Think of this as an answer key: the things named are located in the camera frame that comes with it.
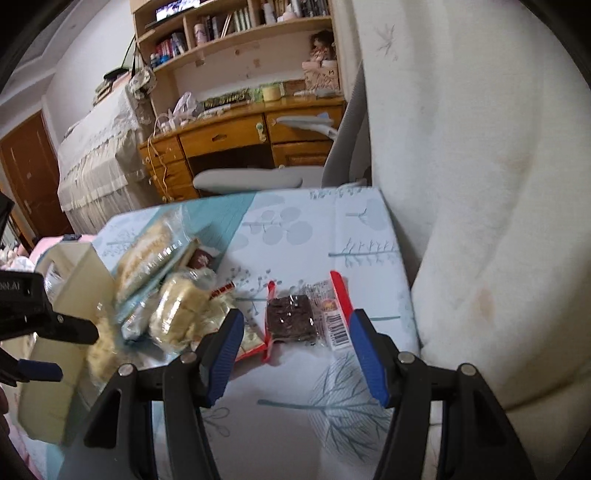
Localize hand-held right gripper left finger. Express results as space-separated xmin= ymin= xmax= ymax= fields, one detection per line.
xmin=83 ymin=308 xmax=245 ymax=480

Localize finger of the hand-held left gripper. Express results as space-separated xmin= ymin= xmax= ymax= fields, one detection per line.
xmin=28 ymin=309 xmax=100 ymax=344
xmin=0 ymin=346 xmax=63 ymax=386

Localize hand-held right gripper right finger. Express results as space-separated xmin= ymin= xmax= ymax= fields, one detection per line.
xmin=348 ymin=308 xmax=536 ymax=480

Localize white plastic tray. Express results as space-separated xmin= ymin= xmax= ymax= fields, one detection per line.
xmin=18 ymin=242 xmax=116 ymax=446

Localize brownie packet with red ends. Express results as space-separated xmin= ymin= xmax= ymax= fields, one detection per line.
xmin=262 ymin=271 xmax=357 ymax=363

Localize white and red packet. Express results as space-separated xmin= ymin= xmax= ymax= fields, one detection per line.
xmin=233 ymin=318 xmax=269 ymax=363

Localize white plush toys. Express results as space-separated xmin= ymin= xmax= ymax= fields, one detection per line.
xmin=0 ymin=244 xmax=35 ymax=273

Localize clear popcorn packet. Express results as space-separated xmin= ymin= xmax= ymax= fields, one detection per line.
xmin=87 ymin=318 xmax=122 ymax=386

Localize cream biscuit packet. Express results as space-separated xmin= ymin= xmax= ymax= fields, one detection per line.
xmin=148 ymin=270 xmax=241 ymax=354

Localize small red candy packet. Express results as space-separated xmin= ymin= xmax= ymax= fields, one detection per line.
xmin=189 ymin=249 xmax=218 ymax=273

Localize large bread packet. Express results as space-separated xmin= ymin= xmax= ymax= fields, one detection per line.
xmin=113 ymin=217 xmax=204 ymax=305

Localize brown wooden door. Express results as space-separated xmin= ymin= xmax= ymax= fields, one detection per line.
xmin=0 ymin=111 xmax=75 ymax=250

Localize cloth covered cabinet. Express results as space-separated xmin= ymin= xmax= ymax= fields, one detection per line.
xmin=56 ymin=83 xmax=162 ymax=222

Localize grey office chair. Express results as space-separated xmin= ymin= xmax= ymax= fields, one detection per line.
xmin=193 ymin=69 xmax=372 ymax=197

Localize white leaf print curtain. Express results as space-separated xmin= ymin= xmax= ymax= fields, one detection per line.
xmin=332 ymin=0 xmax=591 ymax=480

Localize stack of books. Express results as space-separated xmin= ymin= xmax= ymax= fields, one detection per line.
xmin=95 ymin=76 xmax=127 ymax=104

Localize white plastic bag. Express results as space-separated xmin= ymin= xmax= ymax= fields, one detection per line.
xmin=172 ymin=92 xmax=199 ymax=121

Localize floral fabric bag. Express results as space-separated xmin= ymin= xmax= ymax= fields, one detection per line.
xmin=128 ymin=67 xmax=158 ymax=95

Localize dark green snack bag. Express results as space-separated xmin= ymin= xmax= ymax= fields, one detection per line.
xmin=203 ymin=90 xmax=252 ymax=112

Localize white printed box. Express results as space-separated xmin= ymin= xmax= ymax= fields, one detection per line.
xmin=302 ymin=60 xmax=340 ymax=93

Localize row of books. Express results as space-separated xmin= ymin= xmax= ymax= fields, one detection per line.
xmin=154 ymin=32 xmax=188 ymax=58

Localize wooden bookshelf hutch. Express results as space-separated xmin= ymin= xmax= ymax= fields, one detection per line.
xmin=131 ymin=0 xmax=347 ymax=116

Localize doll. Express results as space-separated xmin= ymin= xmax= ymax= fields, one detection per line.
xmin=307 ymin=30 xmax=338 ymax=63

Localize small screen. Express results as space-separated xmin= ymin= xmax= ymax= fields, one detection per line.
xmin=154 ymin=0 xmax=201 ymax=21

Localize white cable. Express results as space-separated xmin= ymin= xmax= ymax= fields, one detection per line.
xmin=147 ymin=115 xmax=171 ymax=201

